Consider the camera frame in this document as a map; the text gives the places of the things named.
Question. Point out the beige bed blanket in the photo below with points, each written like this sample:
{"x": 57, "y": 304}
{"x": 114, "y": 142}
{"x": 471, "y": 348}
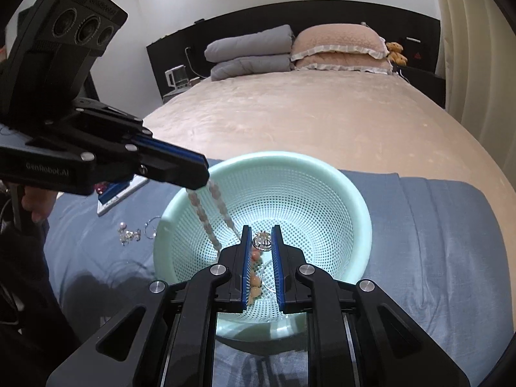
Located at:
{"x": 322, "y": 121}

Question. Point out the thin silver bangle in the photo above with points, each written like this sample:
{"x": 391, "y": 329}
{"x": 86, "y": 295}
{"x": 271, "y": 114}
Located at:
{"x": 269, "y": 288}

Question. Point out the black nightstand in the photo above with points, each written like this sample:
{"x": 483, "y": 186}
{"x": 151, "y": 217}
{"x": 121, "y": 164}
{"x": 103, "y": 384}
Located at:
{"x": 427, "y": 82}

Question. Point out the brown teddy bear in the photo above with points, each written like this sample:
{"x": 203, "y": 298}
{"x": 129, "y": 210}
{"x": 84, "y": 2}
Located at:
{"x": 397, "y": 53}

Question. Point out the folded grey quilt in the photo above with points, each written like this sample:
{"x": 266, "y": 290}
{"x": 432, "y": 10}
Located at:
{"x": 250, "y": 48}

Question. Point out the mint green perforated basket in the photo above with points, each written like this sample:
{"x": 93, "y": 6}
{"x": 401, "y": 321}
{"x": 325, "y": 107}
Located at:
{"x": 322, "y": 209}

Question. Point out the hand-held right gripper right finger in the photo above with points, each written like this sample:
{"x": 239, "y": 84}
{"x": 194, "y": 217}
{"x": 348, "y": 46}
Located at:
{"x": 276, "y": 268}

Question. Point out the blue cloth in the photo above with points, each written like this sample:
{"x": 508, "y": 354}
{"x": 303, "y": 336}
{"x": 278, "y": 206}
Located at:
{"x": 423, "y": 229}

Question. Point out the silver hoop earring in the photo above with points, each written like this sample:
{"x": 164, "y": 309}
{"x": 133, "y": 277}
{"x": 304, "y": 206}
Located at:
{"x": 146, "y": 229}

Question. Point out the person's left forearm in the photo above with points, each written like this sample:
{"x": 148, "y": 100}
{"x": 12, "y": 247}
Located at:
{"x": 28, "y": 310}

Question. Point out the dark red bead jewelry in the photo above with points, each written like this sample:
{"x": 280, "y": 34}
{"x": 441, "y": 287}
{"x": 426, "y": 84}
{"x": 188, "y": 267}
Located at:
{"x": 100, "y": 188}

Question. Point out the pink pillow white frill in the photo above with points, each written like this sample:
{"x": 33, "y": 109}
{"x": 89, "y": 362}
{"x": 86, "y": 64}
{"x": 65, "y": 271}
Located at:
{"x": 342, "y": 64}
{"x": 338, "y": 40}

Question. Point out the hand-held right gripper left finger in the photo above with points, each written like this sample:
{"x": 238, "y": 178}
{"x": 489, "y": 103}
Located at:
{"x": 244, "y": 268}

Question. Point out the pearl and crystal earrings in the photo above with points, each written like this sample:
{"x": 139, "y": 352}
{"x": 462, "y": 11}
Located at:
{"x": 129, "y": 234}

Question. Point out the cream curtain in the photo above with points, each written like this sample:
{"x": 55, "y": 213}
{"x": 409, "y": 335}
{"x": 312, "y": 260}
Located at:
{"x": 475, "y": 68}

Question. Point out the person's left hand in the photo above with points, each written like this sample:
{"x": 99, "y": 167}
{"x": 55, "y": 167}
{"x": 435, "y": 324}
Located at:
{"x": 38, "y": 205}

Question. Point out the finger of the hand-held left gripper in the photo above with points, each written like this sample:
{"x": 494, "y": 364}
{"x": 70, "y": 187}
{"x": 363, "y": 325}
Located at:
{"x": 173, "y": 149}
{"x": 177, "y": 173}

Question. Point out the white jewelry box blue lining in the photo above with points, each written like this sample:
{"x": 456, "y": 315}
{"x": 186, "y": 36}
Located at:
{"x": 115, "y": 198}

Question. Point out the black headboard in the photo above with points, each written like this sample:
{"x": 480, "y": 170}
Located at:
{"x": 169, "y": 52}

